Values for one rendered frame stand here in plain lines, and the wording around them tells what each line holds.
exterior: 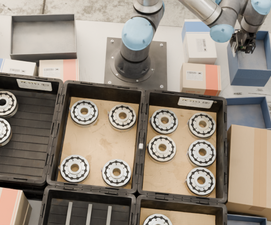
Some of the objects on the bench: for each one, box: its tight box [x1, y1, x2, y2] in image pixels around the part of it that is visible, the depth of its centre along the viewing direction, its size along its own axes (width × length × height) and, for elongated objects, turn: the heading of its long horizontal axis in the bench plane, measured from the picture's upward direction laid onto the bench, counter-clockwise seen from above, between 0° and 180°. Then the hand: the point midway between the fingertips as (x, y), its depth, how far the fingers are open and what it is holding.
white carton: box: [0, 56, 38, 76], centre depth 187 cm, size 20×12×9 cm, turn 82°
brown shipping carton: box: [224, 124, 271, 222], centre depth 172 cm, size 30×22×16 cm
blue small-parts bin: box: [227, 42, 270, 87], centre depth 199 cm, size 20×15×7 cm
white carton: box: [181, 19, 217, 65], centre depth 201 cm, size 20×12×9 cm, turn 1°
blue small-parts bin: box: [224, 96, 271, 131], centre depth 187 cm, size 20×15×7 cm
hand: (235, 50), depth 191 cm, fingers closed
